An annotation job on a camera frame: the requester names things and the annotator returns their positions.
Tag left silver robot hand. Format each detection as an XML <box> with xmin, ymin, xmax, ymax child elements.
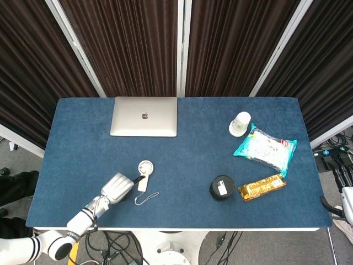
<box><xmin>100</xmin><ymin>172</ymin><xmax>143</xmax><ymax>205</ymax></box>

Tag white handheld fan with strap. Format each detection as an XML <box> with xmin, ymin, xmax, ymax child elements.
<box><xmin>134</xmin><ymin>160</ymin><xmax>160</xmax><ymax>206</ymax></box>

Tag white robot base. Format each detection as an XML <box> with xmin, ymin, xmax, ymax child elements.
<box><xmin>132</xmin><ymin>230</ymin><xmax>212</xmax><ymax>265</ymax></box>

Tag blue desk mat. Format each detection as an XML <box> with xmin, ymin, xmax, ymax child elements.
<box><xmin>25</xmin><ymin>96</ymin><xmax>334</xmax><ymax>230</ymax></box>

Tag silver closed laptop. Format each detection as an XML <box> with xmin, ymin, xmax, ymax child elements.
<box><xmin>110</xmin><ymin>96</ymin><xmax>178</xmax><ymax>137</ymax></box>

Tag black round can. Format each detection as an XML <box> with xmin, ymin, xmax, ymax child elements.
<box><xmin>208</xmin><ymin>174</ymin><xmax>236</xmax><ymax>202</ymax></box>

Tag white paper cup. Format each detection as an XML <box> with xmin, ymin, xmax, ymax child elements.
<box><xmin>228</xmin><ymin>111</ymin><xmax>252</xmax><ymax>137</ymax></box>

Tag gold wrapped snack bar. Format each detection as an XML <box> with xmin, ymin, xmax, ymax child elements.
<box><xmin>238</xmin><ymin>174</ymin><xmax>287</xmax><ymax>202</ymax></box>

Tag dark brown curtain partition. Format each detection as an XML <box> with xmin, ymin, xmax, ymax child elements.
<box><xmin>0</xmin><ymin>0</ymin><xmax>353</xmax><ymax>151</ymax></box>

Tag teal snack bag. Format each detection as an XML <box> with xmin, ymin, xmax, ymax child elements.
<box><xmin>233</xmin><ymin>123</ymin><xmax>298</xmax><ymax>178</ymax></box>

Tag black power strip with cables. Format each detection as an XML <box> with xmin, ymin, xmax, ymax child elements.
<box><xmin>313</xmin><ymin>146</ymin><xmax>353</xmax><ymax>194</ymax></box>

